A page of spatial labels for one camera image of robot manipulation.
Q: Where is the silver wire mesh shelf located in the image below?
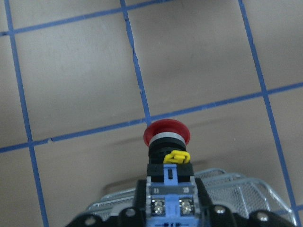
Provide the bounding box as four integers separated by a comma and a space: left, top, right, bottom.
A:
87, 168, 297, 225

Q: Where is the red emergency stop button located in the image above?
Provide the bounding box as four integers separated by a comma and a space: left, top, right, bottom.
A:
143, 119, 200, 227

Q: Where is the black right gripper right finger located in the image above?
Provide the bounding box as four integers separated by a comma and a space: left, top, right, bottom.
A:
202, 177, 296, 225

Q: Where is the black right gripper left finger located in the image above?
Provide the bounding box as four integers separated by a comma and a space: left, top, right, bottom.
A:
66, 180, 147, 227

